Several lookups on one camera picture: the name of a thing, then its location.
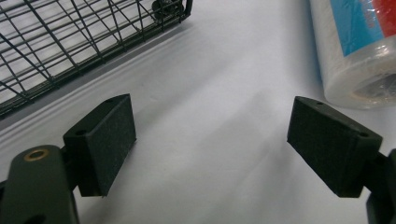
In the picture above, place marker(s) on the white paper towel roll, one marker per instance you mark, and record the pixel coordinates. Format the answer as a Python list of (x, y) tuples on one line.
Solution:
[(351, 46)]

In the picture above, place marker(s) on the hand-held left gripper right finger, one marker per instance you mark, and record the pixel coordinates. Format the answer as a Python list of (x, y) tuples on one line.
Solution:
[(330, 146)]

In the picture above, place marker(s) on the small black object in basket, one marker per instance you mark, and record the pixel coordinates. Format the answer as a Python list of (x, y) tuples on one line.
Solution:
[(166, 6)]

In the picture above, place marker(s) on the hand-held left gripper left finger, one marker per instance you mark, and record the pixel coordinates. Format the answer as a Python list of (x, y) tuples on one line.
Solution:
[(99, 146)]

